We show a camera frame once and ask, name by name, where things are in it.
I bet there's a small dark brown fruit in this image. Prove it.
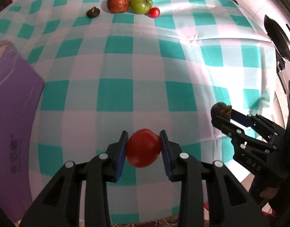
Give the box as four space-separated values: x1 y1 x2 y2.
86 7 100 18

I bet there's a small red cherry tomato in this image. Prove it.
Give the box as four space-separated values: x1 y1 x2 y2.
148 7 160 19

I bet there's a black frying pan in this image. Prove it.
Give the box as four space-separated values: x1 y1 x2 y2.
263 15 290 61

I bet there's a large green tomato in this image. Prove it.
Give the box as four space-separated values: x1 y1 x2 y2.
130 0 153 14

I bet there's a dark red wrinkled apple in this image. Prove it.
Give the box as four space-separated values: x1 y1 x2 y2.
107 0 130 13

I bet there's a dark brown wrinkled fruit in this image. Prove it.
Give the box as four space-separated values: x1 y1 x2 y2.
211 102 232 120

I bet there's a purple cardboard box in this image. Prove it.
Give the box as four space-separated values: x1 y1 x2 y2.
0 40 44 222

